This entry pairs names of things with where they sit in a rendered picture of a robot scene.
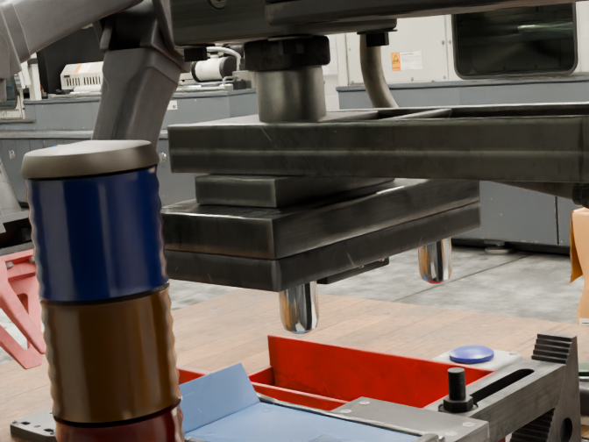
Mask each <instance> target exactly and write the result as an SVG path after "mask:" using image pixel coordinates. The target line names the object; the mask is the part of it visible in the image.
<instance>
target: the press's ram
mask: <svg viewBox="0 0 589 442"><path fill-rule="evenodd" d="M303 47H304V53H292V54H282V55H280V54H279V43H278V40H277V41H268V39H260V40H254V41H248V42H246V43H245V44H244V57H245V68H246V70H247V71H249V72H255V80H256V90H257V100H258V110H259V113H257V115H251V116H244V117H238V118H226V119H220V120H214V121H208V122H201V123H195V124H184V125H169V126H167V140H168V149H169V158H170V167H171V172H172V173H174V174H209V175H202V176H197V177H196V178H195V194H196V199H191V200H187V201H183V202H178V203H171V204H167V205H162V206H161V209H160V214H161V216H162V218H163V221H164V224H163V230H162V232H163V234H164V237H165V240H166V244H165V249H164V251H165V253H166V256H167V273H168V275H169V279H170V280H178V281H185V282H199V283H206V284H213V285H220V286H227V287H235V288H242V289H256V290H263V291H270V292H277V293H278V295H279V305H280V321H281V322H282V325H283V327H284V329H285V330H286V331H289V332H292V333H293V334H304V333H308V332H311V331H312V330H314V329H315V328H316V327H317V325H318V321H319V317H320V316H319V304H318V294H317V284H322V285H329V284H331V283H334V282H339V281H342V280H344V279H347V278H350V277H353V276H355V275H358V274H363V273H366V272H369V271H372V270H374V269H377V268H380V267H384V266H387V265H389V257H390V256H393V255H396V254H398V253H404V252H406V251H409V250H412V249H415V248H417V259H418V271H419V274H420V276H421V278H422V280H424V281H426V282H428V283H431V284H438V283H443V282H445V281H447V280H448V279H450V278H451V272H452V257H451V237H453V236H456V235H458V234H461V233H464V232H469V231H472V230H475V229H478V228H480V227H482V219H481V204H480V202H479V201H480V188H479V181H512V182H587V183H589V102H568V103H513V104H486V105H458V106H430V107H402V108H374V109H346V110H326V105H325V94H324V82H323V67H322V66H327V65H329V64H330V40H329V38H328V37H327V36H324V35H321V36H318V35H313V38H307V39H303Z"/></svg>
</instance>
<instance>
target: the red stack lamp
mask: <svg viewBox="0 0 589 442"><path fill-rule="evenodd" d="M53 420H54V422H55V424H56V425H55V432H54V434H55V437H56V439H57V441H58V442H184V441H185V431H184V428H183V426H182V423H183V413H182V410H181V397H180V398H179V399H178V400H177V401H176V402H175V403H173V404H172V405H170V406H168V407H166V408H165V409H163V410H159V411H156V412H154V413H152V414H148V415H145V416H142V417H135V418H131V419H125V420H120V421H113V422H103V423H80V422H72V421H67V420H64V419H61V418H58V417H56V416H55V415H54V414H53Z"/></svg>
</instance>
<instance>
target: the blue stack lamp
mask: <svg viewBox="0 0 589 442"><path fill-rule="evenodd" d="M157 167H158V164H154V165H151V166H148V167H144V168H136V169H131V170H125V171H119V172H113V173H106V174H98V175H81V176H69V177H54V178H31V177H24V180H25V184H26V187H27V191H26V200H27V202H28V204H29V207H30V209H29V215H28V218H29V220H30V223H31V225H32V232H31V239H32V243H33V244H34V249H33V258H34V260H35V262H36V265H37V266H36V272H35V275H36V278H37V280H38V283H39V288H38V295H39V296H40V297H42V298H45V299H49V300H57V301H85V300H96V299H105V298H112V297H118V296H128V295H132V294H136V293H139V292H143V291H147V290H149V289H154V288H157V287H159V286H161V285H163V284H165V283H166V282H168V280H169V275H168V273H167V256H166V253H165V251H164V249H165V244H166V240H165V237H164V234H163V232H162V230H163V224H164V221H163V218H162V216H161V214H160V209H161V200H160V196H159V188H160V182H159V180H158V177H157V175H156V174H157Z"/></svg>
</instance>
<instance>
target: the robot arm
mask: <svg viewBox="0 0 589 442"><path fill-rule="evenodd" d="M90 24H92V25H93V27H94V30H95V34H96V38H97V41H98V44H99V50H100V51H101V52H103V54H104V59H103V65H102V73H103V82H102V90H101V97H100V102H99V107H98V112H97V115H96V121H95V125H94V129H93V132H92V136H91V140H146V141H150V142H152V143H153V145H154V147H155V150H156V149H157V145H158V141H159V137H160V130H161V127H162V124H163V121H164V117H165V115H166V112H167V108H168V105H169V103H170V101H171V98H172V96H173V94H174V92H175V91H176V90H177V88H178V85H179V81H180V77H181V74H186V73H190V72H191V68H192V64H193V62H185V60H184V49H181V50H174V48H175V47H178V46H176V45H175V44H174V41H173V32H172V23H171V13H170V4H169V0H0V102H6V80H8V79H10V77H11V76H13V75H15V74H17V73H19V72H21V71H23V69H22V67H21V64H22V63H24V62H26V61H28V60H30V59H31V57H32V55H33V54H34V53H37V52H38V51H39V50H41V49H42V48H44V47H46V46H49V45H50V44H52V43H54V42H55V41H57V40H59V39H62V38H64V37H66V36H68V35H69V34H71V33H73V32H76V31H78V30H80V29H82V28H83V27H85V26H87V25H90ZM28 215H29V211H28V210H26V211H22V210H21V207H20V205H19V203H18V200H17V197H16V195H15V193H14V190H13V188H12V186H11V183H10V180H9V178H8V176H7V174H6V172H5V169H4V166H3V163H2V162H1V159H0V308H1V310H2V311H3V312H4V313H5V314H6V316H7V317H8V318H9V319H10V320H11V322H12V323H13V324H14V325H15V326H16V327H17V328H18V329H19V330H20V332H21V333H22V334H23V335H24V336H25V338H26V343H27V349H24V348H23V347H22V346H21V345H20V344H19V343H18V342H17V341H16V340H15V339H14V338H13V337H12V336H11V335H10V334H9V333H8V332H7V331H6V330H5V329H4V328H3V327H2V326H1V325H0V346H1V347H2V348H3V349H4V350H5V351H6V352H7V353H8V354H9V355H10V356H11V357H12V358H13V359H14V360H15V361H16V362H17V363H18V364H19V365H20V366H21V367H22V368H23V369H26V370H27V369H30V368H34V367H38V366H40V365H41V364H42V363H43V357H42V354H45V353H46V343H45V341H44V339H43V332H42V331H41V319H40V315H41V313H40V303H39V295H38V288H39V283H38V280H37V278H36V275H35V272H36V266H37V265H36V262H35V260H34V258H33V249H34V244H33V243H32V239H31V232H32V225H31V223H30V220H29V218H28ZM55 425H56V424H55V422H54V420H53V413H52V407H50V408H47V409H45V410H41V411H38V412H35V413H33V414H31V415H28V416H25V417H21V418H19V419H16V420H13V421H11V422H10V429H11V436H14V437H17V438H21V439H24V440H27V441H30V442H58V441H57V439H56V437H55V434H54V432H55Z"/></svg>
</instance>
